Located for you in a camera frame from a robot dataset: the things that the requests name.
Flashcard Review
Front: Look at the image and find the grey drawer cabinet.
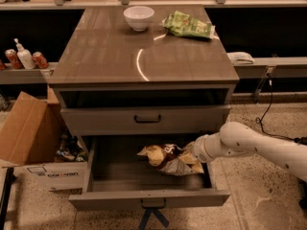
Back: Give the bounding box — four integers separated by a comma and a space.
48, 6, 239, 150

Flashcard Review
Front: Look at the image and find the right red soda can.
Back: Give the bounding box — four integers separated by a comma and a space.
33, 52, 49, 69

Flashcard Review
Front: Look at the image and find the black stand at left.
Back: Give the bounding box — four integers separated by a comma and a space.
0, 168, 15, 230

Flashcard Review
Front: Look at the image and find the white ceramic bowl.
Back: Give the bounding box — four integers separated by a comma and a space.
124, 6, 154, 32

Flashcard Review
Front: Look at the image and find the green chip bag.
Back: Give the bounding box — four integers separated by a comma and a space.
162, 11, 215, 39

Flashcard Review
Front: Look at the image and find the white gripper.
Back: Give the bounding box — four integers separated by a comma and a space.
178, 135, 213, 165

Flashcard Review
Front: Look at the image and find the white pump bottle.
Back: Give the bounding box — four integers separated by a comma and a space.
14, 38, 35, 70

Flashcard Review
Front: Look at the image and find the left red soda can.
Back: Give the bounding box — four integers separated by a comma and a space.
5, 49, 23, 69

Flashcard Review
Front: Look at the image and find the open grey lower drawer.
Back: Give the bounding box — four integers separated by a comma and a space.
69, 134, 230, 211

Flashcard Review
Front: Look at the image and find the red soda can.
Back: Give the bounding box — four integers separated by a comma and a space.
5, 49, 23, 69
33, 52, 49, 69

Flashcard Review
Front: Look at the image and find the grey side shelf rail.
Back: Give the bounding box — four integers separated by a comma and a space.
0, 62, 58, 84

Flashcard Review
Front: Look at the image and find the open brown cardboard box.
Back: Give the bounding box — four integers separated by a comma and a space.
0, 92, 86, 191

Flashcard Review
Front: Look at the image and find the white folded cloth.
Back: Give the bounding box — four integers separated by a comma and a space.
227, 52, 254, 65

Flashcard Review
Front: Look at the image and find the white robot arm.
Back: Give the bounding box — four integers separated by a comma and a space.
188, 122, 307, 181

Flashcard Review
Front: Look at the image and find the brown yellow chip bag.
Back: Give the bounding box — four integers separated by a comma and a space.
138, 144, 204, 176

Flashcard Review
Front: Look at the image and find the black floor cable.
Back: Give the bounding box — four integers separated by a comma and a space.
254, 75, 301, 142

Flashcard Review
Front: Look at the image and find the closed grey upper drawer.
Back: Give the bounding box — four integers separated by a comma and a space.
61, 104, 230, 136

